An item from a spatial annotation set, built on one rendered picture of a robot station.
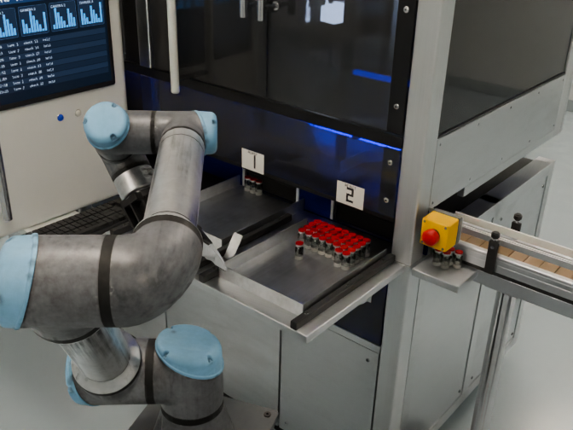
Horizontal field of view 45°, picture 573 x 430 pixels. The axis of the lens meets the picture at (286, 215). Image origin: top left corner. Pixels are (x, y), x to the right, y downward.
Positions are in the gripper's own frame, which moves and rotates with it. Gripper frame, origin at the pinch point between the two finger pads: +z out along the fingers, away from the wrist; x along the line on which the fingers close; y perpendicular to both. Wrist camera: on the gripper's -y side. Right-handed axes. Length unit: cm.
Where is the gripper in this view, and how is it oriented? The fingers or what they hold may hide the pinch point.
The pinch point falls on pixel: (197, 290)
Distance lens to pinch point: 126.3
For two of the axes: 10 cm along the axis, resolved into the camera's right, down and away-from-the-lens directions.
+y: -4.0, 0.4, -9.2
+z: 4.7, 8.7, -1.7
